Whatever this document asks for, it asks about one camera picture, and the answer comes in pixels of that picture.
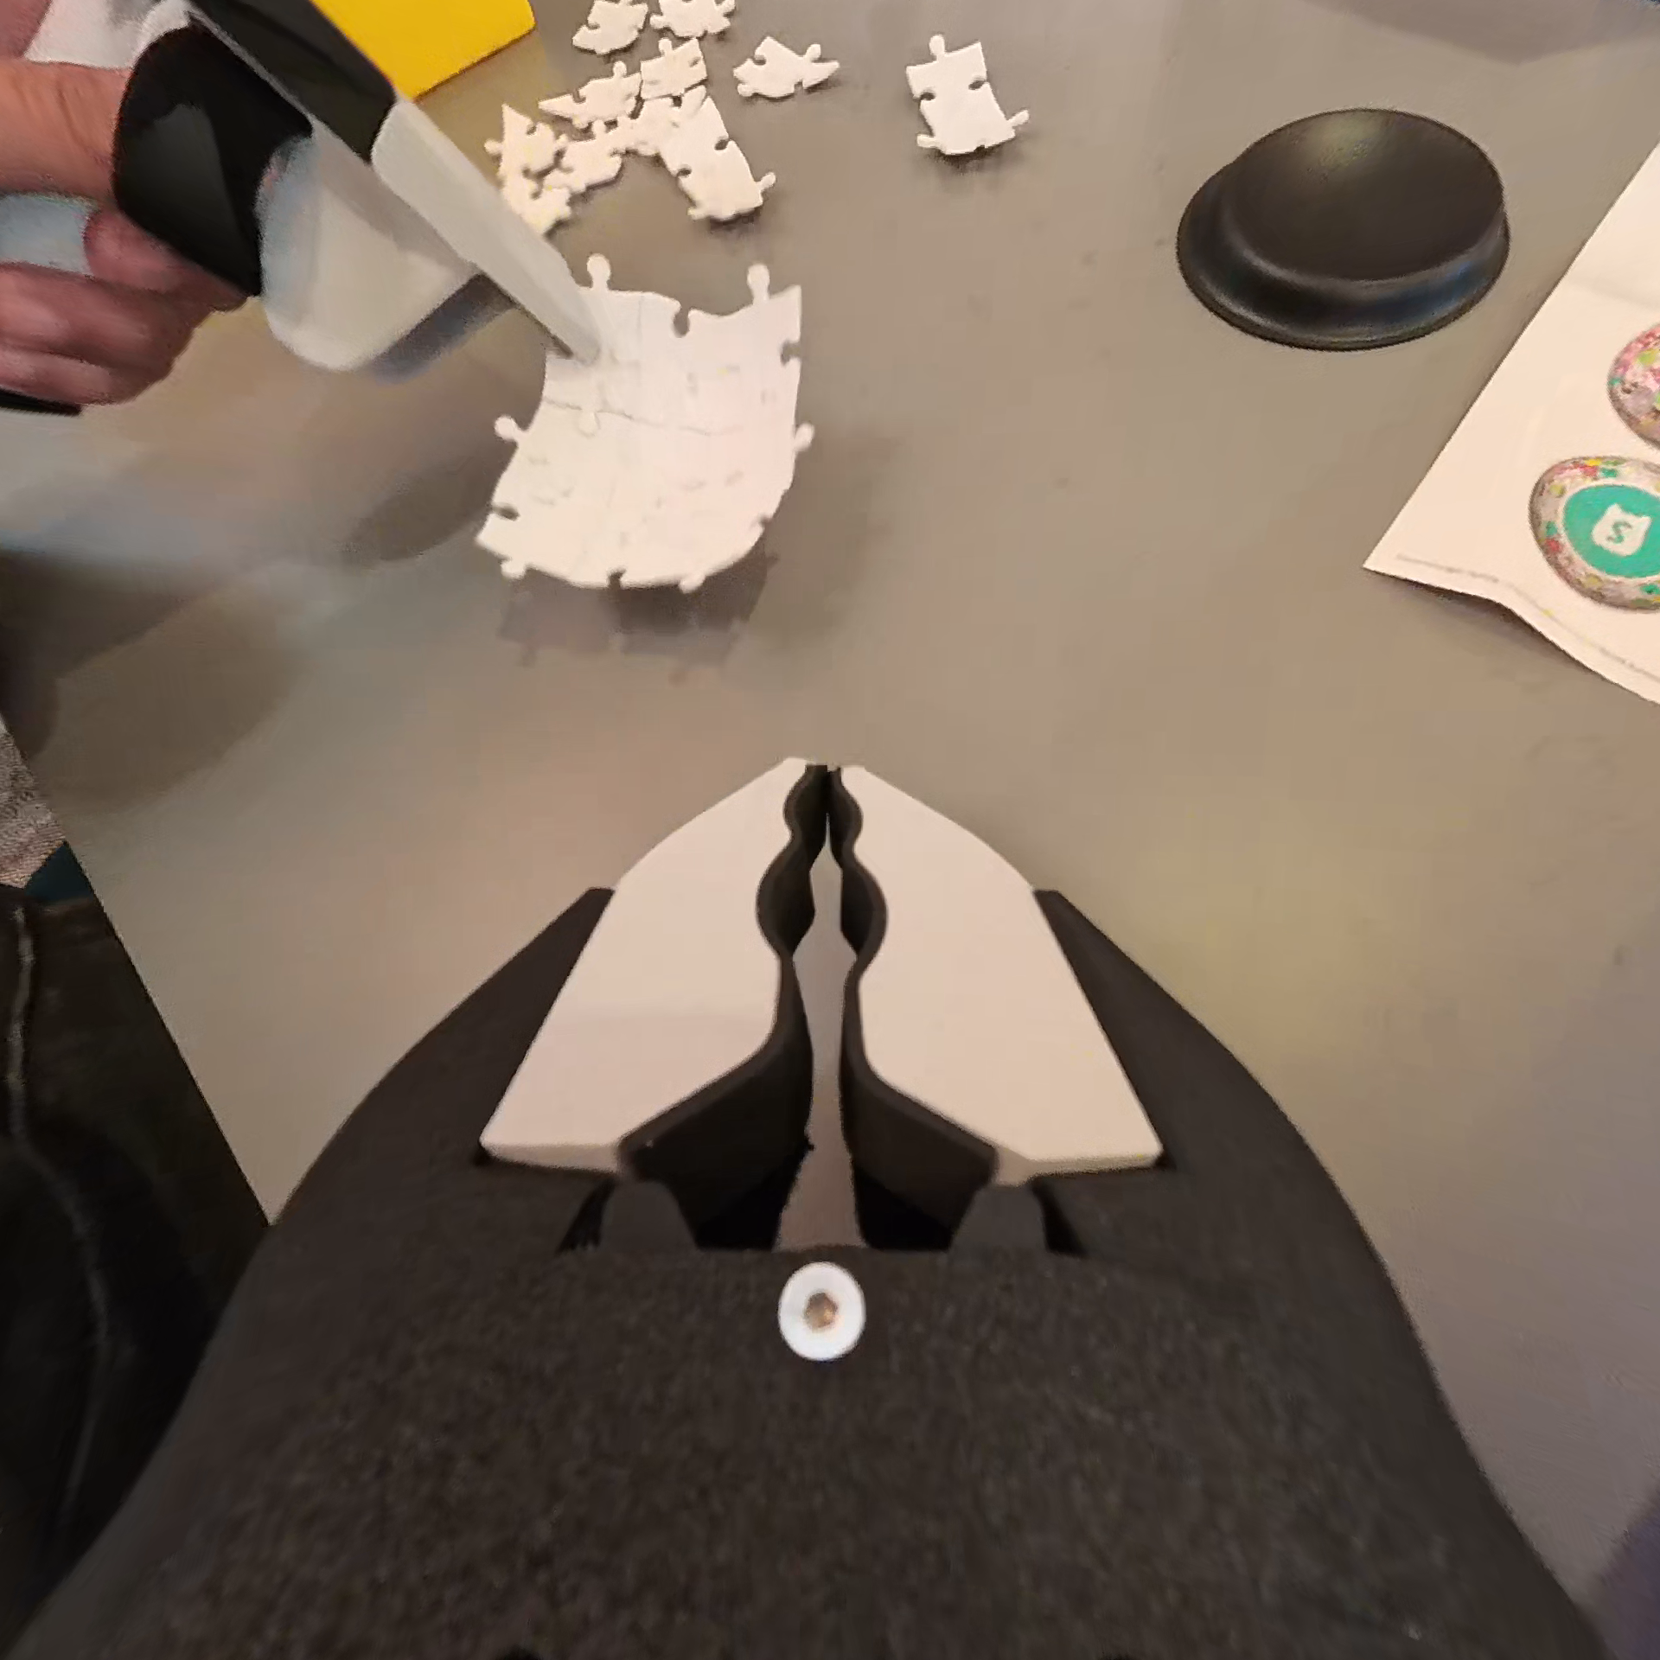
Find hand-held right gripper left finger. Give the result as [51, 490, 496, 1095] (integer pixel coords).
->
[480, 763, 832, 1253]

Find scattered loose puzzle pieces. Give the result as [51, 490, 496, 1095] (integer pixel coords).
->
[484, 0, 1035, 237]

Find joined white puzzle section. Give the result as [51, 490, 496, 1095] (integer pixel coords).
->
[472, 253, 818, 595]

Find person's left hand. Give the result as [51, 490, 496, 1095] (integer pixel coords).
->
[0, 0, 251, 413]

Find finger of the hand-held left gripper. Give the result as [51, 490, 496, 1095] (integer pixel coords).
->
[365, 95, 606, 368]

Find white printed instruction sheet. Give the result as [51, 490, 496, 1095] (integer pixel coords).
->
[1361, 140, 1660, 711]

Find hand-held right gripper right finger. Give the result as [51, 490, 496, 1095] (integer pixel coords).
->
[824, 765, 1164, 1253]

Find black round desk grommet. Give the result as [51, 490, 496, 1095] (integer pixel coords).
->
[1176, 107, 1512, 352]

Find yellow box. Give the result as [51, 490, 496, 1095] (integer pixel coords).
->
[310, 0, 539, 101]

